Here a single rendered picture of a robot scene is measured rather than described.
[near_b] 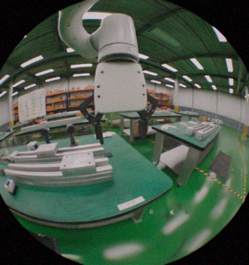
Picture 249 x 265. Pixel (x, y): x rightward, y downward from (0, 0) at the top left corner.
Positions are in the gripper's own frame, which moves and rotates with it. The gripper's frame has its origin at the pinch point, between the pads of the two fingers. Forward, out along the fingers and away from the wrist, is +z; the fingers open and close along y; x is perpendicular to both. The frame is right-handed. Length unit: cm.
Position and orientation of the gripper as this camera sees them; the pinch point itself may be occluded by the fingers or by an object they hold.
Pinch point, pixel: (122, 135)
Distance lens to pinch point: 20.4
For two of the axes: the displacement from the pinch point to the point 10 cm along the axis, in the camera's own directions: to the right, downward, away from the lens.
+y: -9.7, 1.2, -1.9
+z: 0.5, 9.4, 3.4
